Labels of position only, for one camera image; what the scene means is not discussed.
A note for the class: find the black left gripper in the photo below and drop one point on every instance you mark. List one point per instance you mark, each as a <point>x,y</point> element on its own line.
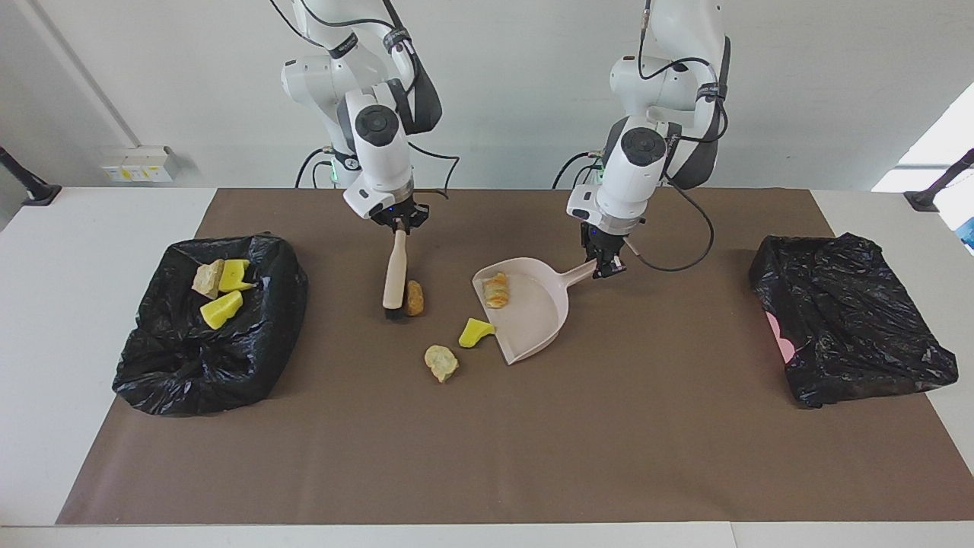
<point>601,242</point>

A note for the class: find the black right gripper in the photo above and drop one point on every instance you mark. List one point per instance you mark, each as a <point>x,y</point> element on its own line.
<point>399,213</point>

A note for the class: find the beige hand brush black bristles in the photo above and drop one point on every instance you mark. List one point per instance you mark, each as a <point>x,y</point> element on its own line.
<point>396,266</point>

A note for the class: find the brown nugget trash piece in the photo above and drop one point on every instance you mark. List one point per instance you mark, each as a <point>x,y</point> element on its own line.
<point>415,298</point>

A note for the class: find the beige plastic dustpan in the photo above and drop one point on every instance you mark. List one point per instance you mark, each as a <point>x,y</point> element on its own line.
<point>533,320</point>

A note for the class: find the tan striped bread piece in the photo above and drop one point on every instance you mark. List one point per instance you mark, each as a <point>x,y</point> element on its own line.
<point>497,291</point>

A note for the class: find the small yellow sponge wedge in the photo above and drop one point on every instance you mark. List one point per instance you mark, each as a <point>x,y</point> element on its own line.
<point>475,332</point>

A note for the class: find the pale yellow chip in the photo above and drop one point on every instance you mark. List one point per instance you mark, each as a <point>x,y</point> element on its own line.
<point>441,363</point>

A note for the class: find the notched yellow sponge piece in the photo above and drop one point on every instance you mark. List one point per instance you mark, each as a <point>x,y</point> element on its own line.
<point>234,275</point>

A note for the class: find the oval yellow sponge piece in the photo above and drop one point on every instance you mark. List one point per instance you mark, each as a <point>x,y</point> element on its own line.
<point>221,310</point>

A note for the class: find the beige rock-like sponge chunk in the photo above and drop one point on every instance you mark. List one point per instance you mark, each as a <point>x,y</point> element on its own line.
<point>208,278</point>

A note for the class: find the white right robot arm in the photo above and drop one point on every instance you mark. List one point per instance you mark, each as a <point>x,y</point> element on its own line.
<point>380,152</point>

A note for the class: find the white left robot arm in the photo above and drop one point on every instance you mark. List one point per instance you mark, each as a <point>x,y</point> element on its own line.
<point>639,167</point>

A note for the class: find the left black trash bag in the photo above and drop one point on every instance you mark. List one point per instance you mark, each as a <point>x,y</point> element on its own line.
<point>190,365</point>

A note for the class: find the black bag on pink bin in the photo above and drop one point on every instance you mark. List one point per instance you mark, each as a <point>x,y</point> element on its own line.
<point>860,327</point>

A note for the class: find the brown paper table mat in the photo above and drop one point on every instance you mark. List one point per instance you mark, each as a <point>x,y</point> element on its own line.
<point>487,487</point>

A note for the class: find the blue and white object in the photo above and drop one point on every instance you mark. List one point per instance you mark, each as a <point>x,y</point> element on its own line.
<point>968,232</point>

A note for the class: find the white wall power strip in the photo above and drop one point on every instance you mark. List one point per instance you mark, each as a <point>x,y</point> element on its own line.
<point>137,165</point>

